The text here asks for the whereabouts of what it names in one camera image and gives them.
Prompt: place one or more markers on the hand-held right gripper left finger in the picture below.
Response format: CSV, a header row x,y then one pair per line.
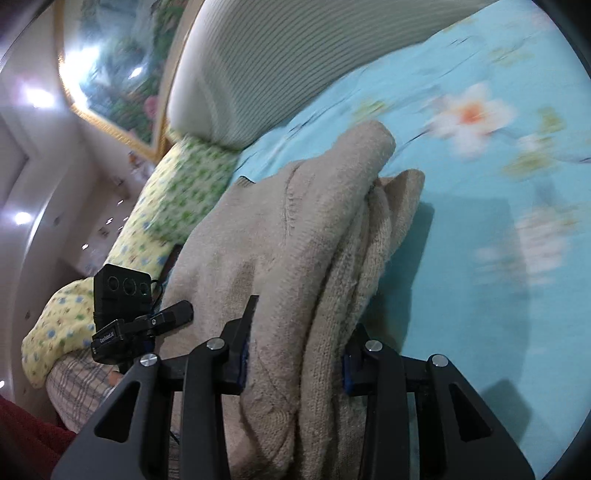
x,y
240,364

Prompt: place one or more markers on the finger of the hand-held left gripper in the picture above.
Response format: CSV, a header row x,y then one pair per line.
x,y
175,314

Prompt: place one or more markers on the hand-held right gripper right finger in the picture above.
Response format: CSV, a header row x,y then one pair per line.
x,y
348,374

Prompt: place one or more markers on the beige knit sweater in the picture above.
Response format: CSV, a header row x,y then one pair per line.
x,y
277,254

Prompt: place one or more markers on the yellow floral pillow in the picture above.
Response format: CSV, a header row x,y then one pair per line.
x,y
60,323

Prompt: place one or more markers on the plaid cloth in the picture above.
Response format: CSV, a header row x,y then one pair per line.
x,y
74,383

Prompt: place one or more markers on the green checkered pillow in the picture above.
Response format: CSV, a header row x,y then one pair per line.
x,y
184,184

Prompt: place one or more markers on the blue floral bed sheet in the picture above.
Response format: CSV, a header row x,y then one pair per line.
x,y
461,300

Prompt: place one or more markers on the red cloth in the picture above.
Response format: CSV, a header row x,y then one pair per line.
x,y
23,443

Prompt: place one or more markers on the gold framed flower painting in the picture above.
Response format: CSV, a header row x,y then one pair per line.
x,y
120,60

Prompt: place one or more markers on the grey ribbed headboard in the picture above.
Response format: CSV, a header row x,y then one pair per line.
x,y
258,60

